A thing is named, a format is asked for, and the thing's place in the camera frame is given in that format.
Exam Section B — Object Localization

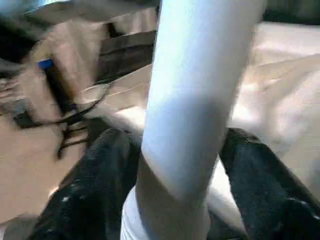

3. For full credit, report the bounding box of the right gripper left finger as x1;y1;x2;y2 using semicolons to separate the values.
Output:
32;127;144;240

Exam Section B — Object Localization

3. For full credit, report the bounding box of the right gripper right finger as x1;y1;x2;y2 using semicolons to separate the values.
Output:
218;126;320;240

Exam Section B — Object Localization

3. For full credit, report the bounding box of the white plastic table top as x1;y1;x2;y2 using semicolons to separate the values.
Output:
109;21;320;233

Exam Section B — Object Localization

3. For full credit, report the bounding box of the white plastic table leg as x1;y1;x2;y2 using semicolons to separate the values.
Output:
119;0;266;240

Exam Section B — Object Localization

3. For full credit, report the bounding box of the brown cardboard box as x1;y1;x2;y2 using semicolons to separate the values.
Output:
14;14;113;121

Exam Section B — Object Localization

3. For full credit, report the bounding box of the black floor cable bundle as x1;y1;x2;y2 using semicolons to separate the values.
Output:
14;79;116;160

